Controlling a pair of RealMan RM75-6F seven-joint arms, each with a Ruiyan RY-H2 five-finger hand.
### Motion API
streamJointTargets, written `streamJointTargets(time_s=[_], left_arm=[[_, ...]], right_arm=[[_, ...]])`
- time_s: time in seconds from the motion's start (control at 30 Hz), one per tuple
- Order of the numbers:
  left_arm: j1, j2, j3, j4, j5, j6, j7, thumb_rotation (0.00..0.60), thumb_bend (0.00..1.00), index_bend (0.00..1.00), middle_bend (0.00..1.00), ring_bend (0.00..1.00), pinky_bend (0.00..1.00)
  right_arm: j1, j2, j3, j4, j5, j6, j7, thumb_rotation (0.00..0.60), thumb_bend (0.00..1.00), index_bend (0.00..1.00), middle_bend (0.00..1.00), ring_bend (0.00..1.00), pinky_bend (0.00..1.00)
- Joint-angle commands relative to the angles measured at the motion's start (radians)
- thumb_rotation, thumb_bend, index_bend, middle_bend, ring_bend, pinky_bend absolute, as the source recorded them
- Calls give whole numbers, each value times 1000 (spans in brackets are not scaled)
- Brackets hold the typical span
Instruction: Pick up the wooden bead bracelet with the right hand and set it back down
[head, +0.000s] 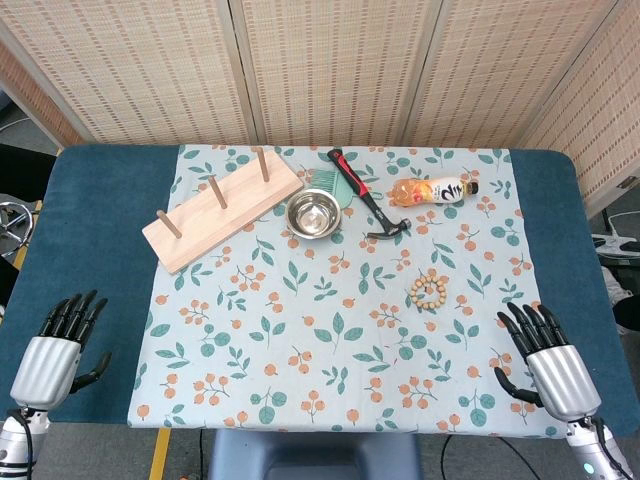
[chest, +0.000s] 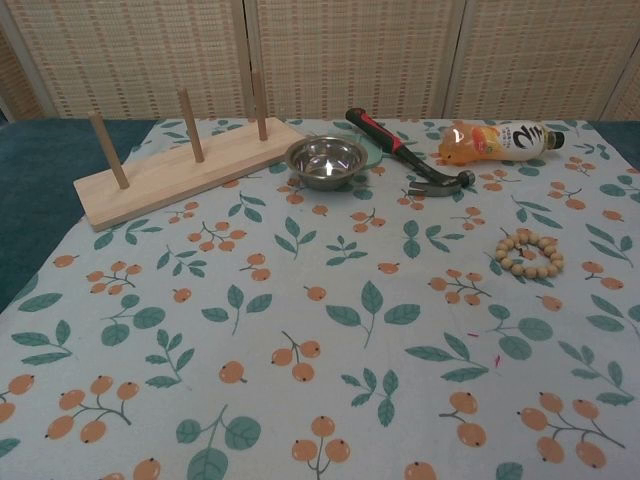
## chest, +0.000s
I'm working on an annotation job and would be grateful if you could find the orange drink plastic bottle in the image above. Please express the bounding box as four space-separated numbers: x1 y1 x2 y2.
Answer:
433 121 566 168

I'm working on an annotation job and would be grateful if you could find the wooden board with three pegs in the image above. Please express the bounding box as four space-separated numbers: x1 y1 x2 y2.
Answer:
73 69 306 233

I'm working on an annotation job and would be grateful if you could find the stainless steel bowl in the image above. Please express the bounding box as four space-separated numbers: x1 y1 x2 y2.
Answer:
285 137 378 192

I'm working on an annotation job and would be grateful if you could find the wooden bead bracelet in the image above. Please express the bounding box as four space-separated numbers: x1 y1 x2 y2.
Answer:
494 229 565 281

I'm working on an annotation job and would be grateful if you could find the woven bamboo screen panel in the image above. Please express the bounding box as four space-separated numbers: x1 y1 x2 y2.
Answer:
0 0 251 121
243 0 471 124
449 0 640 124
0 29 44 121
607 44 640 121

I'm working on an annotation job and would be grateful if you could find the floral leaf print tablecloth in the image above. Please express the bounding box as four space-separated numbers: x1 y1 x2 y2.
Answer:
0 118 640 480

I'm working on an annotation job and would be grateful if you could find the red black claw hammer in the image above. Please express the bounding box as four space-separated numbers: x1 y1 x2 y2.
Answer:
345 107 477 198

